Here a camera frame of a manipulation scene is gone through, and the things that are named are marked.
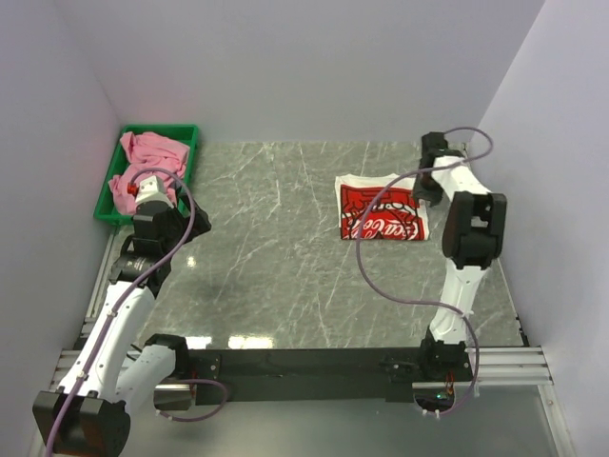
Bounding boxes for white t-shirt with red print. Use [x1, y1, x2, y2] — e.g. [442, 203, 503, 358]
[335, 173, 429, 241]

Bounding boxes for aluminium rail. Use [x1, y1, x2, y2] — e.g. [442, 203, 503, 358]
[49, 348, 554, 389]

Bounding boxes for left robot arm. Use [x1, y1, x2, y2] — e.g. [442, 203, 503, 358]
[32, 190, 211, 456]

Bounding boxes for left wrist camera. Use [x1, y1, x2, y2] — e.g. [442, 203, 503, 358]
[127, 175, 175, 215]

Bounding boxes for pink t-shirt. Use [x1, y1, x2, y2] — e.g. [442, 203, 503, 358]
[108, 131, 190, 215]

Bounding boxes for green plastic bin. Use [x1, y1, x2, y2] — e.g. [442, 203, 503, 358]
[93, 124, 199, 226]

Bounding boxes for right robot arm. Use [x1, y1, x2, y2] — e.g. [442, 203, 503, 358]
[413, 132, 507, 380]

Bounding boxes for black base beam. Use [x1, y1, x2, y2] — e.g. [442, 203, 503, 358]
[185, 347, 477, 407]

